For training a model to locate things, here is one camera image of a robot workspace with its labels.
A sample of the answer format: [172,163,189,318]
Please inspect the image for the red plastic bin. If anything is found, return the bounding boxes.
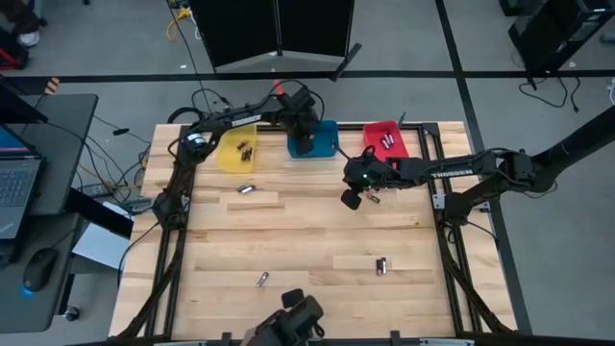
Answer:
[362,119,410,164]

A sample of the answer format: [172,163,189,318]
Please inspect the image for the person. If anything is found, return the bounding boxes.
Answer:
[0,0,42,48]

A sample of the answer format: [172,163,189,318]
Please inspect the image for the black folding partition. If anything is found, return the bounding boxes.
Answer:
[188,0,364,82]

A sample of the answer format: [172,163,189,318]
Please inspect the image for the yellow plastic bin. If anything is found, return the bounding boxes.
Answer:
[215,123,259,174]

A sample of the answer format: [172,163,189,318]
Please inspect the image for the thick black stand pole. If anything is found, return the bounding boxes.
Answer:
[528,105,615,193]

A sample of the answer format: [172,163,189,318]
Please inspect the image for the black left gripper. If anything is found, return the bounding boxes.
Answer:
[279,86,322,157]

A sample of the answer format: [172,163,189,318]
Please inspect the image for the dark grey desk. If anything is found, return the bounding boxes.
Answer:
[0,93,100,335]

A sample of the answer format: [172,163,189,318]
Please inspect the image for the black cable with plug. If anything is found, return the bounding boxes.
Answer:
[518,75,582,114]

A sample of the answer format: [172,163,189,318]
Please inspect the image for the grey power strip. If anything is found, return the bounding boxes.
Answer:
[80,182,115,199]

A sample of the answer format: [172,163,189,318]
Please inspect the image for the coiled thin black cable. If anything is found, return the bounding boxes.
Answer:
[190,87,233,116]

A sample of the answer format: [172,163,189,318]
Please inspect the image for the black computer mouse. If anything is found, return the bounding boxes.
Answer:
[22,247,60,293]

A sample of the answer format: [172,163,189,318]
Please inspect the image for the thick black hose loop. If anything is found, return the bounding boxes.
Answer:
[166,106,204,124]

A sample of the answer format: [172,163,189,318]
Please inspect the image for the black aluminium table frame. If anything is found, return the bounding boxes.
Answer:
[114,122,518,346]

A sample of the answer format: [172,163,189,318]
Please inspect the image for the black laptop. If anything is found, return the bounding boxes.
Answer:
[0,122,47,241]

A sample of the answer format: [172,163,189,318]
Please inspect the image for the grey flat box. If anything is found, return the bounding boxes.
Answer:
[71,223,134,270]

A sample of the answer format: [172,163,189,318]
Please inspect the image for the yellow cable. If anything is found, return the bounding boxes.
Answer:
[165,5,194,42]

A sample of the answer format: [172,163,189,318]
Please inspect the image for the black and red object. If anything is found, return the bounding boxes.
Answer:
[0,26,30,71]

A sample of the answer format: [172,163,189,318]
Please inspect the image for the black leader arm handle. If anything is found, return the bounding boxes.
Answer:
[239,287,327,346]

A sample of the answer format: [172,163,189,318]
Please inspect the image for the blue plastic bin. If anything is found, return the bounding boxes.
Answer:
[286,119,340,160]

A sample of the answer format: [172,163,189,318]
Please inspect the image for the long black floor cable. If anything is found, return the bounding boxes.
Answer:
[165,0,216,119]

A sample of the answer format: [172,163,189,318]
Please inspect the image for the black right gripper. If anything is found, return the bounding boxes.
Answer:
[334,146,396,211]

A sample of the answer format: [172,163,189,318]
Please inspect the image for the black equipment rack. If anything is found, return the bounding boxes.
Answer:
[499,0,615,73]

